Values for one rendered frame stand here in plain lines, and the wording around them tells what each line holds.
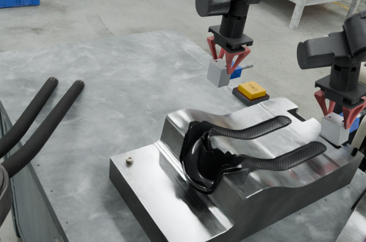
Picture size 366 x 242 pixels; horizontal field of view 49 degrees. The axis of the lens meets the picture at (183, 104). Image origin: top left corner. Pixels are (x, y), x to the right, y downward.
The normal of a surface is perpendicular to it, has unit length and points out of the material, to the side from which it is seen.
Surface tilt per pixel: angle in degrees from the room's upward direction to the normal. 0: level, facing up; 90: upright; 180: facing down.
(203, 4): 91
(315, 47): 42
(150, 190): 0
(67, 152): 0
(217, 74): 91
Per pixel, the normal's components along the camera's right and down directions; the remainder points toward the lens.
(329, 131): -0.83, 0.35
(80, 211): 0.14, -0.82
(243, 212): 0.55, 0.53
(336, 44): 0.00, -0.28
